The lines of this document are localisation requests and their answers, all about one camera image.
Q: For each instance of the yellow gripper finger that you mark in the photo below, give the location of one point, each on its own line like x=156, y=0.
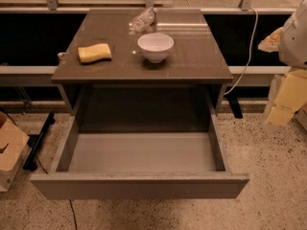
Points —
x=292, y=93
x=276, y=118

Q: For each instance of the yellow sponge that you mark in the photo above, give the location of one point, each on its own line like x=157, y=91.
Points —
x=95, y=52

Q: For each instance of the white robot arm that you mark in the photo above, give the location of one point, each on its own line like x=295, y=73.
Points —
x=290, y=42

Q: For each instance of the dark brown drawer cabinet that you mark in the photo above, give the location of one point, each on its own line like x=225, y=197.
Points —
x=130, y=94

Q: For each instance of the open grey top drawer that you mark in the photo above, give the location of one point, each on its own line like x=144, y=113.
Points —
x=140, y=166

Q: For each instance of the white ceramic bowl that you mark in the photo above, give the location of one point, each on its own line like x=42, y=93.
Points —
x=155, y=47

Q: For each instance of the crumpled clear plastic bag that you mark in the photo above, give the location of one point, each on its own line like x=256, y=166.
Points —
x=145, y=22

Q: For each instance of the black bar on floor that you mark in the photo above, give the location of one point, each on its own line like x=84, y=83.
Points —
x=35, y=142

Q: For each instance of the cardboard box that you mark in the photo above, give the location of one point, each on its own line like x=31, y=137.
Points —
x=13, y=150

